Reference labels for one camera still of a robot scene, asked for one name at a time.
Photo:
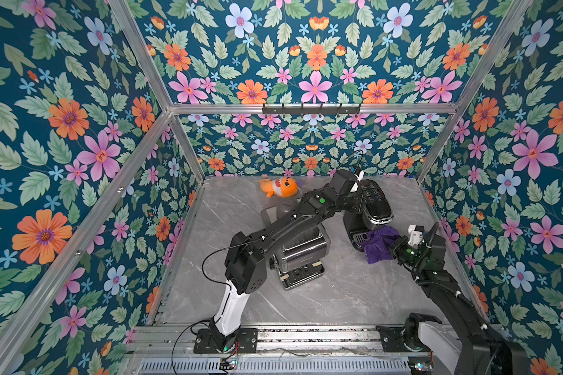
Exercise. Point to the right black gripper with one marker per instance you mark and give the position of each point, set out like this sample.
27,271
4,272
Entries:
401,248

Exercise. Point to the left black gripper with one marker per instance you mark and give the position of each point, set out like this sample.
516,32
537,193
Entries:
356,202

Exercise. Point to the black capsule coffee machine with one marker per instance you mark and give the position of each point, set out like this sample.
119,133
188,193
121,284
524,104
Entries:
375,213

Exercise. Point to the purple cleaning cloth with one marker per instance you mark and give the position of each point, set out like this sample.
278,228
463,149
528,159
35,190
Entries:
376,247

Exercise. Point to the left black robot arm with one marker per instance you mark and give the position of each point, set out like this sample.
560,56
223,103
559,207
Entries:
248,255

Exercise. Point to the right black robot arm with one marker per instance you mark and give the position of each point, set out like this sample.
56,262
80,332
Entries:
466,344

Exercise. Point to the orange plush fish toy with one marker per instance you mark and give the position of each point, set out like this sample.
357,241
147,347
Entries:
281,187

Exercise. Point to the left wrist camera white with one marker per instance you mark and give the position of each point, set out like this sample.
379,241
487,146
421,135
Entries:
358,176

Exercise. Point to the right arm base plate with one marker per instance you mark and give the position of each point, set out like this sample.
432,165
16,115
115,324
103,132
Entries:
401,340

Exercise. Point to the black hook rail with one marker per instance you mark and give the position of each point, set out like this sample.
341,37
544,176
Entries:
308,109

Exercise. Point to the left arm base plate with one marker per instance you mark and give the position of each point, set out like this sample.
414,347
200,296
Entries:
209,341

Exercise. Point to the aluminium front rail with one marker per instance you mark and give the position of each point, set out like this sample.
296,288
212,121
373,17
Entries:
287,338

